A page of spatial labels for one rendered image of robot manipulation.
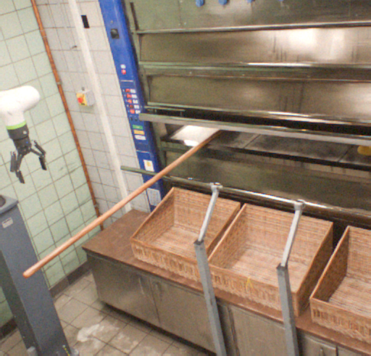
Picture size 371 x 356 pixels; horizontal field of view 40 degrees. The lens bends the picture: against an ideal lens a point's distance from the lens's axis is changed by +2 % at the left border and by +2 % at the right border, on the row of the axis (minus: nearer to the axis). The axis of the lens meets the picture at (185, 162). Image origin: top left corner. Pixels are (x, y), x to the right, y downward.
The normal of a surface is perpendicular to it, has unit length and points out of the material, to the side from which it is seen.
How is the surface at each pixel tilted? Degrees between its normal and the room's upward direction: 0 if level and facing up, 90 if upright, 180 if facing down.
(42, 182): 90
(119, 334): 0
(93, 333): 0
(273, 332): 90
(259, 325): 90
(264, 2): 90
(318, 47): 70
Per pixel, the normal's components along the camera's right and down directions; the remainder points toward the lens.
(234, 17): -0.60, 0.44
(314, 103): -0.63, 0.11
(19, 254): 0.78, 0.14
